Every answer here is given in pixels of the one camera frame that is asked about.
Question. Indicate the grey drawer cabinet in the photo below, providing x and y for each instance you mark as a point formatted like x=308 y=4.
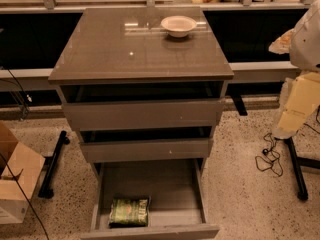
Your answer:
x=129 y=46

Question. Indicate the black stand leg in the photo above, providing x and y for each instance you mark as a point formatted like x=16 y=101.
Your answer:
x=298 y=163
x=45 y=190

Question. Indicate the white bowl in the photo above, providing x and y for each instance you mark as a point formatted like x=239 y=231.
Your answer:
x=178 y=26

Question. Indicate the black right stand leg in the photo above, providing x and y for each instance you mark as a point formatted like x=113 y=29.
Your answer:
x=298 y=163

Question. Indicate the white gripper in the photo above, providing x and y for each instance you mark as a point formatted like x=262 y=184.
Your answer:
x=306 y=46

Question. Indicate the cardboard box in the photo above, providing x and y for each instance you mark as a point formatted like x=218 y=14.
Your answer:
x=20 y=168

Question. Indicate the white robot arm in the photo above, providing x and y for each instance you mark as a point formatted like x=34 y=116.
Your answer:
x=302 y=43

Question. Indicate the grey top drawer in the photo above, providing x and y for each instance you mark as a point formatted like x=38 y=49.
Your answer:
x=143 y=106

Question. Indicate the grey horizontal rail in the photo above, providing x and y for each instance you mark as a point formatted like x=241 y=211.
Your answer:
x=244 y=72

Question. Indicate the grey bottom drawer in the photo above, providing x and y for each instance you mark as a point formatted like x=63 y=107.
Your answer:
x=177 y=210

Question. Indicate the grey middle drawer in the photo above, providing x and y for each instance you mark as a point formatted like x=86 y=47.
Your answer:
x=146 y=144

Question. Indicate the grey drawer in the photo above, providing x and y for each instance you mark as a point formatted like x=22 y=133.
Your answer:
x=177 y=210
x=143 y=106
x=146 y=144

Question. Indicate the green jalapeno chip bag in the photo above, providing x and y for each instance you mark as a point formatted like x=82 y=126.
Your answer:
x=129 y=212

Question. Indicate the black left stand leg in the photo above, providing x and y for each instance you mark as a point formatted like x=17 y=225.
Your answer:
x=45 y=190

